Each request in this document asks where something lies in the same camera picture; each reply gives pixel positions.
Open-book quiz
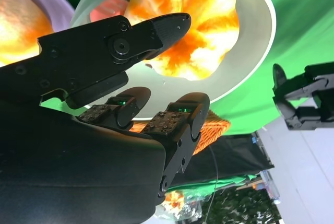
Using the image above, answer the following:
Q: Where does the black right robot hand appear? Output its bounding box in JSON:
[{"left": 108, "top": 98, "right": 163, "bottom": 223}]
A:
[{"left": 0, "top": 12, "right": 211, "bottom": 224}]

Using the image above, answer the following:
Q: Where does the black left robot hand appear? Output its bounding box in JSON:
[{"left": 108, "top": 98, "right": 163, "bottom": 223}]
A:
[{"left": 272, "top": 62, "right": 334, "bottom": 131}]

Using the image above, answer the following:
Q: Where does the grey-green round bowl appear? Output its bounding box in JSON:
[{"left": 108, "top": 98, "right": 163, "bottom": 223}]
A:
[{"left": 70, "top": 0, "right": 277, "bottom": 120}]

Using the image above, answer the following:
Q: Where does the ring-shaped orange striped bread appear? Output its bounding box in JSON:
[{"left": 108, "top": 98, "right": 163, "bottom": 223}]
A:
[{"left": 124, "top": 0, "right": 240, "bottom": 81}]

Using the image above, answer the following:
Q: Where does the pink cake slice black dot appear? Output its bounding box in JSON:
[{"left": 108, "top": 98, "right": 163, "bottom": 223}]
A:
[{"left": 89, "top": 0, "right": 129, "bottom": 24}]

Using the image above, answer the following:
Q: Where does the orange wicker basket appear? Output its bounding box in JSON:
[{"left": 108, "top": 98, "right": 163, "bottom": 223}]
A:
[{"left": 129, "top": 110, "right": 232, "bottom": 156}]

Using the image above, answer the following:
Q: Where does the clear bag with bread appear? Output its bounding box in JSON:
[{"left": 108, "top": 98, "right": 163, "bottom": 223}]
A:
[{"left": 160, "top": 190, "right": 203, "bottom": 221}]

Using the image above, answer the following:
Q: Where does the black backdrop cloth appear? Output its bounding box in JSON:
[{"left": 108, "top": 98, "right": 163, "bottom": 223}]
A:
[{"left": 166, "top": 134, "right": 275, "bottom": 191}]

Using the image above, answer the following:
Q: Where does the green leafy plant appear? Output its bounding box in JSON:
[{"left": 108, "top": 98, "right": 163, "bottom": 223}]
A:
[{"left": 182, "top": 187, "right": 282, "bottom": 224}]

